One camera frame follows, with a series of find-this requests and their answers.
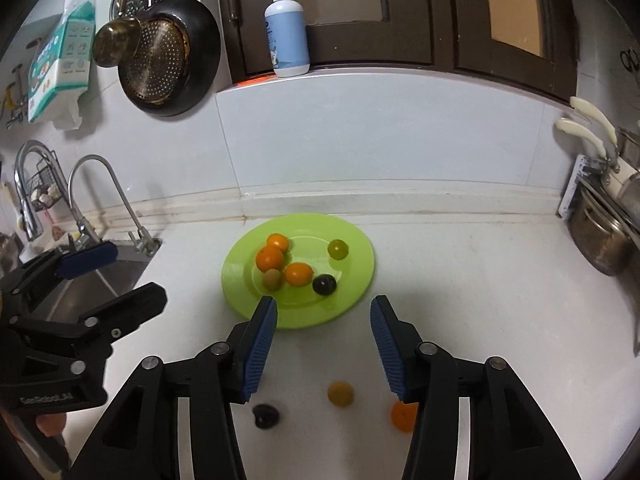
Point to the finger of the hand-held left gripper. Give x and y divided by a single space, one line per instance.
125 310
85 260

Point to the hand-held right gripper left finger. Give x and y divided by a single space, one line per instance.
257 350

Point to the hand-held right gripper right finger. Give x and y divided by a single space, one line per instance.
387 350

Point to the green plate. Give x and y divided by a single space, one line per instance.
300 310

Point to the small brown kiwi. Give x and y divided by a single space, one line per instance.
272 280
341 393

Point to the dark purple plum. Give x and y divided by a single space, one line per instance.
324 284
265 415

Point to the large orange mandarin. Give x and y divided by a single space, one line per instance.
270 258
402 416

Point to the orange-yellow tomato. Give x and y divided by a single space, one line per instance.
298 274

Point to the small orange mandarin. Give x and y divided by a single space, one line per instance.
277 241

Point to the green tomato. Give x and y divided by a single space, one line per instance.
338 249

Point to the person's left hand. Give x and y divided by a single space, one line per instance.
50 424

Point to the stainless steel sink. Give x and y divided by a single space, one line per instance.
105 280

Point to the thin gooseneck faucet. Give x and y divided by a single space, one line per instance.
115 185

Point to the chrome kitchen faucet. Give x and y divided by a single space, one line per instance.
25 195

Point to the paper towel package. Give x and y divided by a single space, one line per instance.
57 75

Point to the stainless steel pot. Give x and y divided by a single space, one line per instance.
597 235

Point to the black frying pan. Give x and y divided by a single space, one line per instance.
202 50

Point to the white dish rack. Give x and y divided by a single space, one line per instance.
572 185

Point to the blue and white pump bottle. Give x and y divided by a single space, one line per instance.
286 35

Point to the black scissors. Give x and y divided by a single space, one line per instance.
631 60

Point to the dark wooden window frame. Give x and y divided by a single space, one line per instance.
425 20

